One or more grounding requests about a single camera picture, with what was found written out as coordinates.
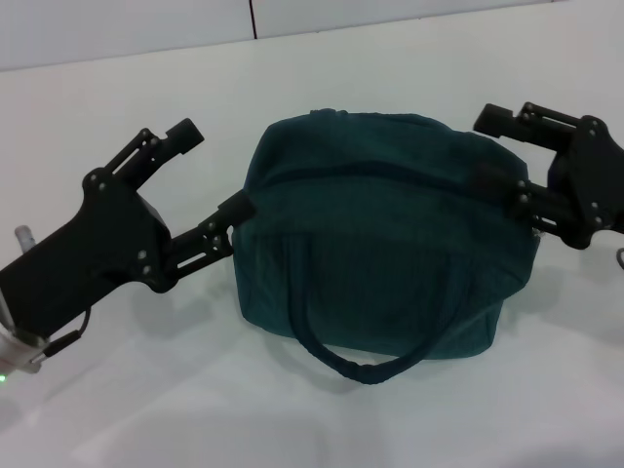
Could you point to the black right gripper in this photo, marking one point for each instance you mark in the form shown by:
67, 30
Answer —
595, 175

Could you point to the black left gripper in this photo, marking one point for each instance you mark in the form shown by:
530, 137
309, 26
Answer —
83, 248

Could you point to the dark teal zip bag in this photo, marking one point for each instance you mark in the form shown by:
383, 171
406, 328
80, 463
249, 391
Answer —
380, 253

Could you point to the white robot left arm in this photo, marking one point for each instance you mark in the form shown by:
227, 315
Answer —
17, 341

